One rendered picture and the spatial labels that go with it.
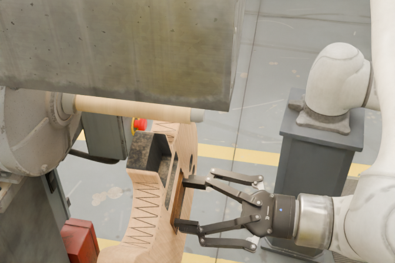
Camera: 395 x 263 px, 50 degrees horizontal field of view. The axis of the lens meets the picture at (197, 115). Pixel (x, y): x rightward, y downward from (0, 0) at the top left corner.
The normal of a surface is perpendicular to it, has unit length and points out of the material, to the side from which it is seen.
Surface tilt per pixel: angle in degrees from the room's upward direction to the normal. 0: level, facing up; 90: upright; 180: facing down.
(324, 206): 3
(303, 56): 0
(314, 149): 90
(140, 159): 28
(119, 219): 0
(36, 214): 90
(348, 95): 91
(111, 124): 90
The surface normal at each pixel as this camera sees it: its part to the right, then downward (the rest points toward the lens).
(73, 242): 0.00, -0.78
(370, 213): -0.94, -0.32
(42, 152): 0.95, 0.25
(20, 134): 0.78, 0.34
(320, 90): -0.66, 0.45
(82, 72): -0.18, 0.62
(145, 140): -0.07, -0.54
